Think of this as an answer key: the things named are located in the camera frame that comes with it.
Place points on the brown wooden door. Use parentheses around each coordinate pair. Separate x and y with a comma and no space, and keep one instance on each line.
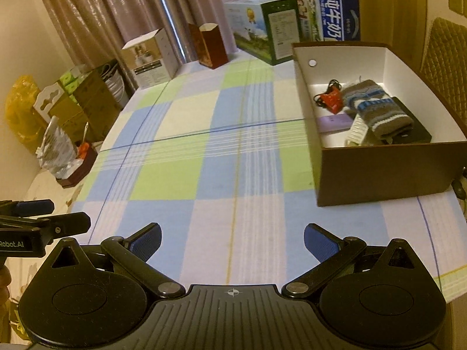
(375,0)

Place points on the white product box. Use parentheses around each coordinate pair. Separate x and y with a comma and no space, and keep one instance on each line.
(149,62)

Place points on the blue milk carton case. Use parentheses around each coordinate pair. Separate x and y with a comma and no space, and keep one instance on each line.
(328,14)

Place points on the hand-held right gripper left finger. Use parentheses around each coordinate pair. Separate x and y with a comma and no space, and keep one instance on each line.
(146,242)

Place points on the small orange object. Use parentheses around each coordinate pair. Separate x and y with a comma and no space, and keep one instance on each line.
(84,150)

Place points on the brown cardboard storage box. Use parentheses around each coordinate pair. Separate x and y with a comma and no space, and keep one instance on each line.
(383,178)

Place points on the purple tube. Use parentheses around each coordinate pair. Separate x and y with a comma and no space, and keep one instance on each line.
(335,123)

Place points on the white power strip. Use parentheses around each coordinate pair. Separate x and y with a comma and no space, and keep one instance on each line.
(357,131)

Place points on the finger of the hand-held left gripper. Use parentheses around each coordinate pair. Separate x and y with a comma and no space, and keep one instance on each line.
(65,223)
(33,207)

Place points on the brown cardboard carton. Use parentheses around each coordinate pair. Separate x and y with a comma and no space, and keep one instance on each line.
(98,105)
(67,116)

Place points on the plaid tablecloth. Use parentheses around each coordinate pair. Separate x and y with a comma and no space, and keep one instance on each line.
(219,153)

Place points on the dark wooden tray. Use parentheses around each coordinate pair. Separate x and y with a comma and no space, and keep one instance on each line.
(82,169)

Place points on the patterned knitted sock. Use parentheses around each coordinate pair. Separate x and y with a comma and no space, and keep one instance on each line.
(375,113)

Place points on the dark red gift box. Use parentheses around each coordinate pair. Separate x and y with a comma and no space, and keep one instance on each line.
(211,47)

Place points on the yellow plastic bag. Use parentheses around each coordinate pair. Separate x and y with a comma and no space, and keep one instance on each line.
(22,116)

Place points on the quilted chair cushion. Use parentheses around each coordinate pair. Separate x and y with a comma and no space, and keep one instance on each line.
(447,65)

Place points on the black shaver box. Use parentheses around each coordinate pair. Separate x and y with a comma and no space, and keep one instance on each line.
(412,131)

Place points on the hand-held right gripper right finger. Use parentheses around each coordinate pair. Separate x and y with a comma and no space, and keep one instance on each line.
(321,242)

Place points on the pink curtain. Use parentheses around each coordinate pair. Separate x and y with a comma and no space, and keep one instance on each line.
(127,3)

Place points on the white crumpled plastic bag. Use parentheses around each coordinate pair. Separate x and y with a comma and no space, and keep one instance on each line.
(56,149)

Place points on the stack of green tissue packs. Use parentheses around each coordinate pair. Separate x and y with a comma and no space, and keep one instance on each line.
(73,78)

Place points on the white cardboard hanger piece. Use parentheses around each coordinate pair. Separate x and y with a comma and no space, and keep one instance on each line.
(49,100)

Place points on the stack of white plates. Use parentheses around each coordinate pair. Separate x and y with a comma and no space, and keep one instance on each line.
(116,85)

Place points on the green milk carton case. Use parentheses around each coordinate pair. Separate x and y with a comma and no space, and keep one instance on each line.
(255,29)

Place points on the red snack packet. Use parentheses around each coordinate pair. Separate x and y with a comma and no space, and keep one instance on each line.
(332,102)

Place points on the person's left hand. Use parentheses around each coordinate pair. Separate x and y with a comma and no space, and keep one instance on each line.
(3,282)

